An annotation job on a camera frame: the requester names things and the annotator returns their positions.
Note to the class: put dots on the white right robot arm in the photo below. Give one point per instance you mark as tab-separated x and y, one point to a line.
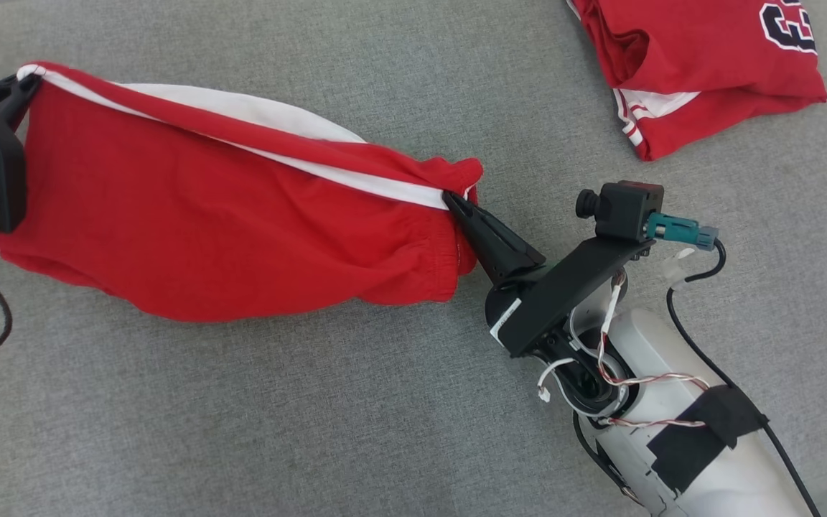
672	359

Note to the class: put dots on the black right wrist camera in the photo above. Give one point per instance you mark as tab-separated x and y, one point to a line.
625	212

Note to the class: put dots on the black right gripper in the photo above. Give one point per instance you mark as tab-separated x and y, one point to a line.
550	301

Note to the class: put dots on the red jersey with white sleeves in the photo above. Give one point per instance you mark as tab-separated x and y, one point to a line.
708	64

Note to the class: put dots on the teal right camera connector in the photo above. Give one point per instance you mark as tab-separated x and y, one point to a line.
683	231

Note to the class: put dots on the black tape patch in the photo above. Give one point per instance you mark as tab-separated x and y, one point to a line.
708	438

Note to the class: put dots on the red shorts with white stripes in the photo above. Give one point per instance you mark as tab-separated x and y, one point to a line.
205	222

